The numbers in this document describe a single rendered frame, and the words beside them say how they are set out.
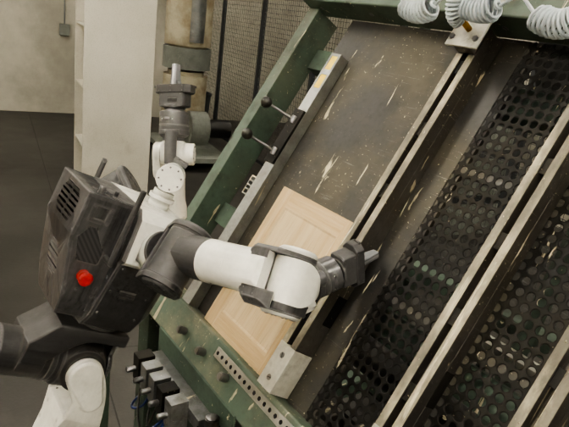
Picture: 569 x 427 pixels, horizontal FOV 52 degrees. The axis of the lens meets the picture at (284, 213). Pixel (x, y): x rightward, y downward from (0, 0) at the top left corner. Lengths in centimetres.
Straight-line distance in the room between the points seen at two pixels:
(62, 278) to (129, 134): 412
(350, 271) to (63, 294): 66
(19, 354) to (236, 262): 59
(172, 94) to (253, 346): 76
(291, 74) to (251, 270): 121
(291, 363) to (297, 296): 47
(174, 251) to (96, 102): 415
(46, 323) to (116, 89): 400
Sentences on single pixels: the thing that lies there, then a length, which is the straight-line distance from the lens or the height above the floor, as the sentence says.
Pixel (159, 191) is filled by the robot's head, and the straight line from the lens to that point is 144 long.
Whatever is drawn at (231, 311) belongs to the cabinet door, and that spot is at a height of 95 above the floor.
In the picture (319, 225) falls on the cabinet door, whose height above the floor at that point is 126.
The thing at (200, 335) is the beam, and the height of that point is 87.
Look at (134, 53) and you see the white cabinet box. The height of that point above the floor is 136.
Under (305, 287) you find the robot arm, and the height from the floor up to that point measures 135.
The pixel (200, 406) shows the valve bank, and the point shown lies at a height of 74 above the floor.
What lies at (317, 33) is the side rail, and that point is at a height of 177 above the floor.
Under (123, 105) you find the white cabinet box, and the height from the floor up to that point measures 92.
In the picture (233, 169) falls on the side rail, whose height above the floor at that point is 127.
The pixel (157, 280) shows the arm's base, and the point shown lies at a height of 129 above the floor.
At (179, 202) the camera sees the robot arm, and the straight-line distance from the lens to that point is 179.
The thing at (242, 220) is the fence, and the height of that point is 117.
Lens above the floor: 181
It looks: 18 degrees down
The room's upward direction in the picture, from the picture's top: 7 degrees clockwise
